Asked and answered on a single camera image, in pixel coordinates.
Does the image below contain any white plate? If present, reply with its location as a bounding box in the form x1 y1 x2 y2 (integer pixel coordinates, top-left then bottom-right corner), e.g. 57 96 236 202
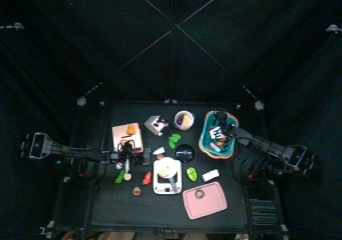
155 156 180 179

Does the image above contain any orange toy carrot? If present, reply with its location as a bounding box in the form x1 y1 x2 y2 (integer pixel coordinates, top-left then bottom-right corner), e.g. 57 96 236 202
141 171 153 186

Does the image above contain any teal basket with orange rim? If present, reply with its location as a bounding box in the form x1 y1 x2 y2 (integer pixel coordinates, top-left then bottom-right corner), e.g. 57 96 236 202
197 110 240 160

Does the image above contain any green toy pea pod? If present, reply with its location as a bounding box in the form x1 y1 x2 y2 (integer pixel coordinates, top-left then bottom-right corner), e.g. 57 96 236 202
113 169 127 185

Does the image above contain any green toy lettuce leaf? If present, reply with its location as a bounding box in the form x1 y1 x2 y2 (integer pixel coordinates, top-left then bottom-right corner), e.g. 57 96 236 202
167 133 183 150

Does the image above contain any yellow orange toy pepper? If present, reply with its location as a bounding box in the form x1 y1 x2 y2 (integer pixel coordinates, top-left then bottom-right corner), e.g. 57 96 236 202
124 124 139 137

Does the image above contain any small white bowl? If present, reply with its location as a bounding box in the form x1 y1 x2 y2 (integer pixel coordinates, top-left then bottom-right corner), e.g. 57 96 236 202
172 110 196 131

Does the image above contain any white grey toy toaster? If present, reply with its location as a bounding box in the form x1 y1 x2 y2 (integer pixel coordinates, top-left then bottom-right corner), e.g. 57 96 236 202
143 115 169 137

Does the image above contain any black round lid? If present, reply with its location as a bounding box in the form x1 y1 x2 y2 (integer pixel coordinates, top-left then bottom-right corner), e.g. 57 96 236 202
173 144 196 164

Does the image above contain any green toy lime slice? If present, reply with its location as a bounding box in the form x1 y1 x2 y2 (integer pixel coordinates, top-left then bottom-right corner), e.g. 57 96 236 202
185 166 199 183

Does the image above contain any small white block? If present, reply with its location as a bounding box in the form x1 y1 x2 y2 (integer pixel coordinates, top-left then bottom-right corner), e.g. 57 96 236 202
200 169 220 182

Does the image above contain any pink cutting board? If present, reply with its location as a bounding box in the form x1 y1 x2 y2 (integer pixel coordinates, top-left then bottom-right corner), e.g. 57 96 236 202
181 181 228 221

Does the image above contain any black panel with white text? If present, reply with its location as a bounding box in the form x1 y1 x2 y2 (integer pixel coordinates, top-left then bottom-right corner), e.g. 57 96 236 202
246 197 279 230

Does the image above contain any thin white cord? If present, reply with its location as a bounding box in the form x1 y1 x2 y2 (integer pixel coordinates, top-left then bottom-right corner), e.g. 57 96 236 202
124 0 259 102
81 0 238 99

